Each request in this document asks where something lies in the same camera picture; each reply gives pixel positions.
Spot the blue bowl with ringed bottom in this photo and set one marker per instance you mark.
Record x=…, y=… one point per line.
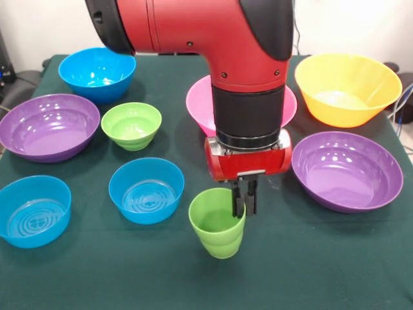
x=145, y=193
x=32, y=210

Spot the black equipment rack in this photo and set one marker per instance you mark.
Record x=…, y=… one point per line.
x=6, y=74

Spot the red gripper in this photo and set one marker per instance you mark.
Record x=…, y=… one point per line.
x=251, y=161

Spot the green cup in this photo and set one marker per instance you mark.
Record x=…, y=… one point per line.
x=219, y=239

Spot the black rounded seat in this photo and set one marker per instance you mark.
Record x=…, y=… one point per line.
x=26, y=84

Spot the small green bowl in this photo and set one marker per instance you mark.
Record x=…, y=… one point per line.
x=130, y=126

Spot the deep smooth blue bowl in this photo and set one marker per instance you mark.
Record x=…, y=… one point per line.
x=93, y=74

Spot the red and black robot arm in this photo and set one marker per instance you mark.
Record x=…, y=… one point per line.
x=193, y=26

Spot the purple bowl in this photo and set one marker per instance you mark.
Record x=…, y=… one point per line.
x=345, y=174
x=48, y=129

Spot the dark green tablecloth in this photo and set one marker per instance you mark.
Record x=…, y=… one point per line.
x=290, y=258

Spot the yellow-orange bowl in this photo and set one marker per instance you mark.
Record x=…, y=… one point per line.
x=348, y=80

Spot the pink bowl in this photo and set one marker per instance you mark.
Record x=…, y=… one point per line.
x=200, y=103

